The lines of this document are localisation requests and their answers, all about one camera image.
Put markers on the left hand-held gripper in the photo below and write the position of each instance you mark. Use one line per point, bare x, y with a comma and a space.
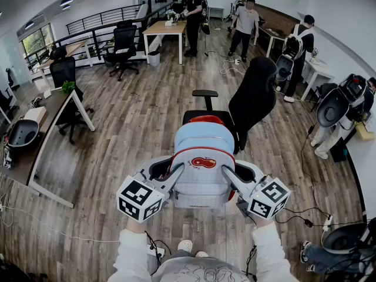
138, 197

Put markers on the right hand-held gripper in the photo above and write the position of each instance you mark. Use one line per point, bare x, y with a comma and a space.
270, 198

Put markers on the light blue red-trimmed backpack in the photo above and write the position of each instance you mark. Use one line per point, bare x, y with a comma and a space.
202, 145

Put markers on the black mesh office chair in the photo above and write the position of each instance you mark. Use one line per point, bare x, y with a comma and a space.
252, 98

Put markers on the person's left forearm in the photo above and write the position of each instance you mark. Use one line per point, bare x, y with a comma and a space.
132, 254

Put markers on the person's right forearm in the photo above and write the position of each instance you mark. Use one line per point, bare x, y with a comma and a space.
273, 254

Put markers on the black power adapter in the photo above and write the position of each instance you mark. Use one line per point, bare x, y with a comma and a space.
308, 223

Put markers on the person's left shoe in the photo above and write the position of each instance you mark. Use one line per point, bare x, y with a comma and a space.
185, 245

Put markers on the person's shoe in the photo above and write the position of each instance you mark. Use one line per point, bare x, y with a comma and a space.
185, 245
202, 254

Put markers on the white power strip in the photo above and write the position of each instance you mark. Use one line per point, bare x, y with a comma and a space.
328, 222
237, 61
157, 251

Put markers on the person's left leg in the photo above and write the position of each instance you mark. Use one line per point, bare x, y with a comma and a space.
177, 254

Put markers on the person's right shoe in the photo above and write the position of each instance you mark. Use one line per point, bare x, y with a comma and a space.
202, 254

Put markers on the person's torso in printed shirt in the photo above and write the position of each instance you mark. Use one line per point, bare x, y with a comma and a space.
199, 270

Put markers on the white black equipment pack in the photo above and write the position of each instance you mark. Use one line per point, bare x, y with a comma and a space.
337, 104
289, 51
343, 239

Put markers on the white waste bin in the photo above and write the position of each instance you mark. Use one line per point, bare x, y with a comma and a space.
154, 59

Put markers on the white counter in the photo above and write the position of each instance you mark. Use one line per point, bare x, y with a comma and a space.
362, 169

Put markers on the dark desk with white legs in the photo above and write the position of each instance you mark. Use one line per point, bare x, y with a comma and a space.
50, 113

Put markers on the green potted plant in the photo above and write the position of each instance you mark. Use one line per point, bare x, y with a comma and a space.
68, 87

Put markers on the yellowish box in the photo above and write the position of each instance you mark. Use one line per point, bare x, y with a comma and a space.
364, 132

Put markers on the wooden desk with white legs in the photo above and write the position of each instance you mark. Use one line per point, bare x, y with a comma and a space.
73, 48
164, 28

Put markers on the dark-topped desk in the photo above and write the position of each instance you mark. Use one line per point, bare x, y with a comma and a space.
271, 34

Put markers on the white flower box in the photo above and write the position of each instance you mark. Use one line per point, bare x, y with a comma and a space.
170, 19

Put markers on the black metal railing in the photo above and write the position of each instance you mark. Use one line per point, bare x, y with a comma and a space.
97, 28

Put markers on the small white table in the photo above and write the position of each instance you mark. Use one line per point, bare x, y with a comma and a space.
216, 10

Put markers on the window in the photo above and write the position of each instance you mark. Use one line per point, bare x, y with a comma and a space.
36, 41

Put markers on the round ceiling lamp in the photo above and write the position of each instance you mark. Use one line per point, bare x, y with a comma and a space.
66, 7
66, 1
29, 25

